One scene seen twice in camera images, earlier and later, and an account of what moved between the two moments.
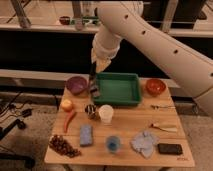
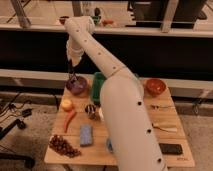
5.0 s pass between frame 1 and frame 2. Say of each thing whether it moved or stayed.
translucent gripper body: moved
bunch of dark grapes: stayed
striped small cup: stayed
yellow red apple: stayed
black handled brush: moved
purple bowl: stayed
